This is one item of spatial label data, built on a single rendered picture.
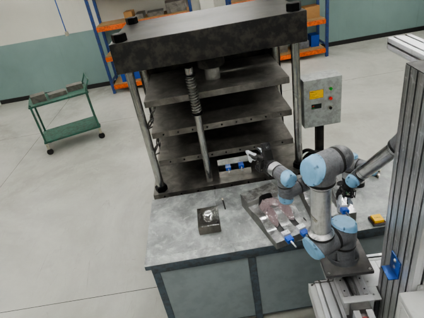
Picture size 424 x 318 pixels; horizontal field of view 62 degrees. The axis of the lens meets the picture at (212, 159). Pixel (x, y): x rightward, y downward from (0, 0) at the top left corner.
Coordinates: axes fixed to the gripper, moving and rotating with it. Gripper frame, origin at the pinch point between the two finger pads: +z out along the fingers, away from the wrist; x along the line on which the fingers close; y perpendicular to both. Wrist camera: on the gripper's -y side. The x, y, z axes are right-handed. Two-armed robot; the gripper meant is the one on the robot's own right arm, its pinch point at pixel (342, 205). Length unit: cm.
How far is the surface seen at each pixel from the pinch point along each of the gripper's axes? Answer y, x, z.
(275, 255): 0, -41, 36
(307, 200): -18.0, -16.3, 6.1
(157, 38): -55, -111, -99
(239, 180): -71, -55, 14
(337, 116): -81, 25, -34
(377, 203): -13.8, 30.6, 8.5
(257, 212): -15, -51, 11
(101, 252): -112, -190, 107
